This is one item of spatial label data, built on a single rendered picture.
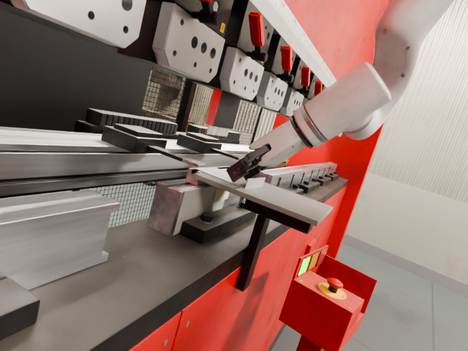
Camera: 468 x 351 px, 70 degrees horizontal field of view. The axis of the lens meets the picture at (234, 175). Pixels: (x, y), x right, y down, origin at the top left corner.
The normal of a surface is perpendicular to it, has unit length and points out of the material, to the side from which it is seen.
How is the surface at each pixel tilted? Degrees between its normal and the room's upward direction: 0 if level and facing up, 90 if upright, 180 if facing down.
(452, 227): 90
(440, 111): 90
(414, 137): 90
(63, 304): 0
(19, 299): 0
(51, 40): 90
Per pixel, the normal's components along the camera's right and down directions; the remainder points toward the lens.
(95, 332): 0.27, -0.95
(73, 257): 0.87, 0.32
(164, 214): -0.41, 0.05
